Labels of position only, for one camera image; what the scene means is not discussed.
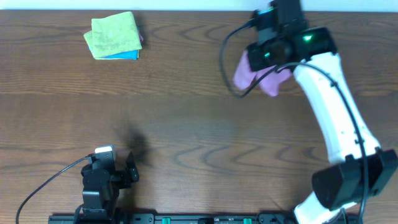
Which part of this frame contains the blue folded cloth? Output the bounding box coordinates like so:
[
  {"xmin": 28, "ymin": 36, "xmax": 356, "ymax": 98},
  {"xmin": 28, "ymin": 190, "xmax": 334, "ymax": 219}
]
[{"xmin": 88, "ymin": 47, "xmax": 139, "ymax": 60}]

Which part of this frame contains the green folded cloth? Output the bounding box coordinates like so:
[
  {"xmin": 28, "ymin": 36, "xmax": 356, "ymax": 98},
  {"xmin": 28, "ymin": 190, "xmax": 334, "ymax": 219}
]
[{"xmin": 83, "ymin": 11, "xmax": 142, "ymax": 52}]

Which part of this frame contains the purple microfiber cloth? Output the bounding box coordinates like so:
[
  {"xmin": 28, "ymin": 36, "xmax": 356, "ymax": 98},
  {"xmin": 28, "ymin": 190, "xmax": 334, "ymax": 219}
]
[{"xmin": 233, "ymin": 50, "xmax": 292, "ymax": 96}]

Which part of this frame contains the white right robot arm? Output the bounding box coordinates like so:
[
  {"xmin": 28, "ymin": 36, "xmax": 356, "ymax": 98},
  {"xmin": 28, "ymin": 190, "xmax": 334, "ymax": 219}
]
[{"xmin": 247, "ymin": 0, "xmax": 397, "ymax": 223}]

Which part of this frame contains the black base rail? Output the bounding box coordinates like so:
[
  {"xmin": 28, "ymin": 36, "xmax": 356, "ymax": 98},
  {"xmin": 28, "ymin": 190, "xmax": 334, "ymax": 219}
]
[{"xmin": 48, "ymin": 212, "xmax": 363, "ymax": 224}]

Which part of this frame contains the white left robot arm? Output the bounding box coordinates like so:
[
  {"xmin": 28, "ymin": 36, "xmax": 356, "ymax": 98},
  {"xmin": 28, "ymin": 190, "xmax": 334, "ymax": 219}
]
[{"xmin": 73, "ymin": 151, "xmax": 139, "ymax": 223}]

